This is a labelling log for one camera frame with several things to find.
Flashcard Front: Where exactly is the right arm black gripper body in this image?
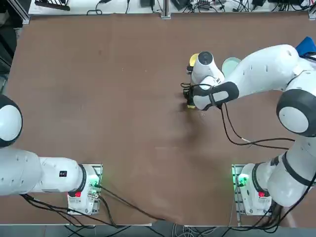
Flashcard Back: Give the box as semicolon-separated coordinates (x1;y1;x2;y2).
182;82;197;106

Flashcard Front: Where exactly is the pale green plate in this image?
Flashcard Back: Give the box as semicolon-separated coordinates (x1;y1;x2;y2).
221;57;241;76

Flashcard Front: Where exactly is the blue cloth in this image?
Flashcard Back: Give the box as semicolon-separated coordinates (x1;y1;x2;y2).
295;36;316;59

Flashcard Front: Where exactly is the long black power strip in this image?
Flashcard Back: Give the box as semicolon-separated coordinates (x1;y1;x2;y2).
34;0;71;12

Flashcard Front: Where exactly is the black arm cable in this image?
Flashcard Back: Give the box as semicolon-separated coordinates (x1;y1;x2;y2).
219;102;297;150

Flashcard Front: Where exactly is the aluminium profile post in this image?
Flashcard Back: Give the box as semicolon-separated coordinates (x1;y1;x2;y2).
160;0;171;19

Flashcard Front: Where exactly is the black base cable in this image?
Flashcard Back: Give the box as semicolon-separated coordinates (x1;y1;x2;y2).
97;184;168;221

